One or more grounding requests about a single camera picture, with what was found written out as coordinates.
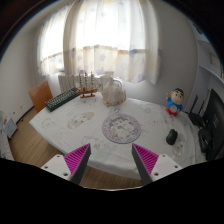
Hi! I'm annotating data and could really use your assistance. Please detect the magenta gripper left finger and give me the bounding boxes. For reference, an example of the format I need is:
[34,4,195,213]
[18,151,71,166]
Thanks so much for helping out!
[42,144,91,185]

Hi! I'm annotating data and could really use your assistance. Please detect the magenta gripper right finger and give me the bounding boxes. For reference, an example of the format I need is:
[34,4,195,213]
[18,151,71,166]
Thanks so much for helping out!
[132,144,182,185]

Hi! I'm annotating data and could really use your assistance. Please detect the black computer mouse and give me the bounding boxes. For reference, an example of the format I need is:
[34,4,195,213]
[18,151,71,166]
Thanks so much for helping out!
[166,129,178,145]

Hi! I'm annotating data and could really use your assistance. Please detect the round patterned mouse pad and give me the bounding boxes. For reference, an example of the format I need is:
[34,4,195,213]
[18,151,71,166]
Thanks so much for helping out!
[102,113,141,144]

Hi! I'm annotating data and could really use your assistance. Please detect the white patterned tablecloth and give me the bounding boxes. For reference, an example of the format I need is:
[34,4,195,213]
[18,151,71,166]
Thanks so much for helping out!
[30,94,205,179]

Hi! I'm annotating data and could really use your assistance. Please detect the dark green keyboard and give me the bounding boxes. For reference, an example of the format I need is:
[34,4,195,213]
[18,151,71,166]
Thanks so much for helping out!
[45,88,79,112]

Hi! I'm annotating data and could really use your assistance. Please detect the black wifi router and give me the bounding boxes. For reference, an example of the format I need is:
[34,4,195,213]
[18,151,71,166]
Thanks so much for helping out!
[188,96,204,127]

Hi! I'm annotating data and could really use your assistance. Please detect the cartoon boy figurine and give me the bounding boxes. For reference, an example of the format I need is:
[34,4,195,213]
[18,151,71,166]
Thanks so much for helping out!
[166,88,184,116]

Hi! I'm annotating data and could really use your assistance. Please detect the black computer monitor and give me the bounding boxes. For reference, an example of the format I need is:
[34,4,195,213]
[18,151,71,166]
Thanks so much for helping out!
[203,89,224,160]

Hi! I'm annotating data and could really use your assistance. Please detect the wooden model sailing ship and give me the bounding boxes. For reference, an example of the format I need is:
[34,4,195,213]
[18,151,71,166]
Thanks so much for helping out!
[77,73,100,98]

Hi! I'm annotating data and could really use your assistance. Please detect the orange wooden chair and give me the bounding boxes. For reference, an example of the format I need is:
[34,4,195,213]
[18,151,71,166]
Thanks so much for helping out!
[29,81,53,112]

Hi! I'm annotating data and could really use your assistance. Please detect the white radiator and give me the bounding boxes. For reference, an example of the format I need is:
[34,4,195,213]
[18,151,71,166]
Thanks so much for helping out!
[58,74,78,92]

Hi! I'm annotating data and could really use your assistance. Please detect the white star-patterned curtain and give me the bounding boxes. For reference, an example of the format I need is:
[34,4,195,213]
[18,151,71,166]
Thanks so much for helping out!
[37,0,161,84]

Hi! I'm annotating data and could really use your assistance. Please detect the white wall shelf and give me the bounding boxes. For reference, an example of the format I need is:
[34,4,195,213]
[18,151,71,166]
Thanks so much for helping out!
[197,40,224,84]

